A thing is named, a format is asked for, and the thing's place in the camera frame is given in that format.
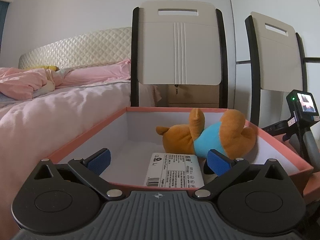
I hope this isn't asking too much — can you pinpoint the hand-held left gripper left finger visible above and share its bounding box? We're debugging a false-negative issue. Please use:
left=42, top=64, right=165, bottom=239
left=34, top=148, right=125, bottom=202

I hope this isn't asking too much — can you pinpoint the panda plush toy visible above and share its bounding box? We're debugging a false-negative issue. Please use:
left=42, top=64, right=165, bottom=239
left=203, top=164, right=218, bottom=180

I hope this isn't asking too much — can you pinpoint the pale pink bed duvet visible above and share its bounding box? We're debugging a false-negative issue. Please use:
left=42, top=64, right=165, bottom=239
left=0, top=81, right=132, bottom=240

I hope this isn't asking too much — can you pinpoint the white labelled packet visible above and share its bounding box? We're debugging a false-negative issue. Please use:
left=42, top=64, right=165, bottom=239
left=143, top=152, right=205, bottom=188

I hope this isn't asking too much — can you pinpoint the yellow plush toy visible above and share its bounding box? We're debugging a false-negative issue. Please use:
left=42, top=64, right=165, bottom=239
left=30, top=65, right=60, bottom=72

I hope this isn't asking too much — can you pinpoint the brown bear plush toy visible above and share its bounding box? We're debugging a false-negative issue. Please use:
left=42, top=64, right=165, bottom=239
left=155, top=107, right=258, bottom=159

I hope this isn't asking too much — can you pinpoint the crumpled pink blanket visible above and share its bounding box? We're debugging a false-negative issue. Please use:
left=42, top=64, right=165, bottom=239
left=0, top=67, right=57, bottom=99

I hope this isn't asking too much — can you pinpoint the blue curtain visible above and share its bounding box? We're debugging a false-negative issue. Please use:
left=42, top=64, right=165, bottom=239
left=0, top=1, right=9, bottom=68

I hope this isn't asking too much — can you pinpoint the pink pillow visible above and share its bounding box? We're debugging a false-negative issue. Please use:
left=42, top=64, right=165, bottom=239
left=56, top=59, right=132, bottom=88

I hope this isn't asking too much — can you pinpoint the cream quilted headboard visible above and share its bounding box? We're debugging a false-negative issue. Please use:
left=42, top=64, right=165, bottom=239
left=18, top=26, right=132, bottom=69

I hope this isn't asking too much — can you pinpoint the wooden nightstand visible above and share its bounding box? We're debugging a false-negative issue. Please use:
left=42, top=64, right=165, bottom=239
left=154, top=84, right=220, bottom=108

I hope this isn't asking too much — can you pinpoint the pink cardboard box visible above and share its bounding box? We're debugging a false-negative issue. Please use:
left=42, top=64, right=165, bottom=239
left=46, top=106, right=313, bottom=204

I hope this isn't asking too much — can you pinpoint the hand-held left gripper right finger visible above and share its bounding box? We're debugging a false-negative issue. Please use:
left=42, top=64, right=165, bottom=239
left=192, top=149, right=285, bottom=202

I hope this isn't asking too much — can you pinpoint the black horizontal bar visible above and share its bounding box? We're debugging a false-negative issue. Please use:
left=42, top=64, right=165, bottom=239
left=236, top=57, right=320, bottom=64

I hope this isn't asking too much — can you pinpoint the cream chair with black frame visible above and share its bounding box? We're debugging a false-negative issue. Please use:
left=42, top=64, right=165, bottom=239
left=130, top=1, right=229, bottom=110
left=244, top=11, right=320, bottom=130

